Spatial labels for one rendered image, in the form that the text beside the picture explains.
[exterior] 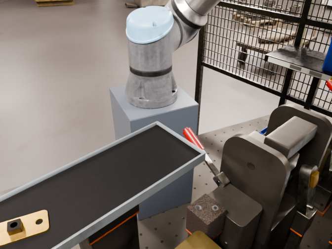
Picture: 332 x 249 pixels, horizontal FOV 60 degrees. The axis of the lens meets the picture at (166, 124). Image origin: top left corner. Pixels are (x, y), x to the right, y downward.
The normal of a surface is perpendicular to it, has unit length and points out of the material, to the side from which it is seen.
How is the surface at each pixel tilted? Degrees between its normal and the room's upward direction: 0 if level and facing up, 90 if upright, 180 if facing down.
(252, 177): 90
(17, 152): 0
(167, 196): 90
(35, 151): 0
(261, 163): 90
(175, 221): 0
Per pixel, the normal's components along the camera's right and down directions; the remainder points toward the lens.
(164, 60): 0.60, 0.45
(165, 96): 0.49, 0.22
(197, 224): -0.75, 0.37
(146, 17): -0.06, -0.75
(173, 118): 0.42, 0.51
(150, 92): 0.00, 0.29
